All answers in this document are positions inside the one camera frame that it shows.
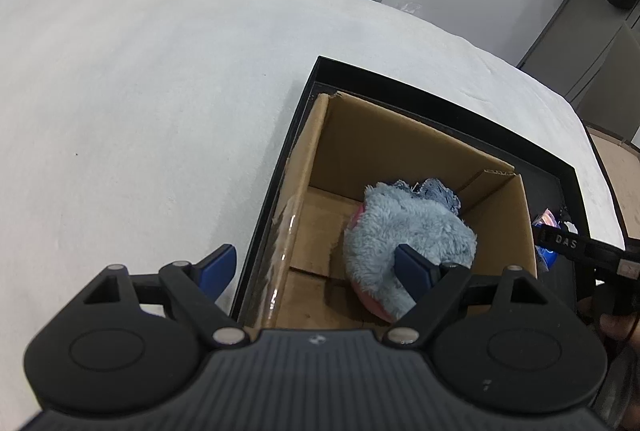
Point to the crumpled clear plastic bag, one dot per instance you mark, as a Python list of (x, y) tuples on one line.
[(410, 8)]

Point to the brown board black frame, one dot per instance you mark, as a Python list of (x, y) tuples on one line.
[(620, 181)]

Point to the blue tissue packet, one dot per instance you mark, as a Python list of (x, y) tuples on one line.
[(546, 256)]

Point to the person's right hand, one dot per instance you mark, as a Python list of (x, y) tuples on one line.
[(620, 326)]

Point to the blue fluffy plush toy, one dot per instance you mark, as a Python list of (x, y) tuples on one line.
[(405, 231)]

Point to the black tray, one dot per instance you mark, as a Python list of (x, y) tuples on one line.
[(450, 103)]

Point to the brown cardboard box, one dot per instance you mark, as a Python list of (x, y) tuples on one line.
[(380, 146)]

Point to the grey board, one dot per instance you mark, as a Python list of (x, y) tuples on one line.
[(600, 76)]

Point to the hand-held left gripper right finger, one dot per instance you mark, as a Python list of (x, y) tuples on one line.
[(412, 275)]

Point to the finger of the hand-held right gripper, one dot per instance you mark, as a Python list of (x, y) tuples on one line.
[(565, 242)]

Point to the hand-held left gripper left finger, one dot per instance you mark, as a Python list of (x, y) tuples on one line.
[(217, 268)]

